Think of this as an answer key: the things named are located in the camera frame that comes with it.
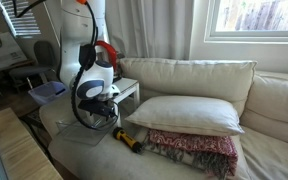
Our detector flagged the white window blinds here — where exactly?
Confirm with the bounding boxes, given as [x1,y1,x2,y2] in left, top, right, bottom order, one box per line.
[0,0,43,38]

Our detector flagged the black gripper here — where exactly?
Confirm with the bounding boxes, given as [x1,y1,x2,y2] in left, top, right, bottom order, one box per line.
[78,99,117,119]

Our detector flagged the red patterned fringed throw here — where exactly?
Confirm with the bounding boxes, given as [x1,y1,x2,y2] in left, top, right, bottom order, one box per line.
[129,124,240,180]

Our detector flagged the small white wooden chair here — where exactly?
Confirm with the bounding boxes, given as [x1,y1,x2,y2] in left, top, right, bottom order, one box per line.
[83,44,141,128]

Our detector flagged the cream sofa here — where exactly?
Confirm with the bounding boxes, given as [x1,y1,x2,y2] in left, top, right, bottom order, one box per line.
[38,58,288,180]

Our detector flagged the light wooden table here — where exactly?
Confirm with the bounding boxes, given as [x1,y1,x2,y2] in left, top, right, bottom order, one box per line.
[0,107,64,180]

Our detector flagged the white curtain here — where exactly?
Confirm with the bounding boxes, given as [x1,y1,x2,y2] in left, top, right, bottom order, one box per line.
[43,0,195,61]

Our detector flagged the white framed window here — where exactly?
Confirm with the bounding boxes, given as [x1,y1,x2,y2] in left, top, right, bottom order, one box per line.
[203,0,288,44]

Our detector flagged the white paper bag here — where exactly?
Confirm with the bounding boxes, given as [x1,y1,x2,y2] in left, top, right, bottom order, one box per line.
[0,31,28,73]

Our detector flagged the cream sofa back cushion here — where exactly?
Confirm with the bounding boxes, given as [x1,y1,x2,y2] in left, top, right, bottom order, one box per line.
[240,71,288,149]
[118,57,258,118]

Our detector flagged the blue plastic bin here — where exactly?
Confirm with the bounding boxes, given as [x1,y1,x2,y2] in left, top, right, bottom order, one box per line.
[28,80,70,106]

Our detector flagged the red plastic ring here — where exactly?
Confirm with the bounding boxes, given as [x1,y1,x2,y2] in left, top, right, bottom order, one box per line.
[94,40,118,73]

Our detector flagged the cream loose pillow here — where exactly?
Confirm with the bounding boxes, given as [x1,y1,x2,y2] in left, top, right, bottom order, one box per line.
[124,95,246,137]

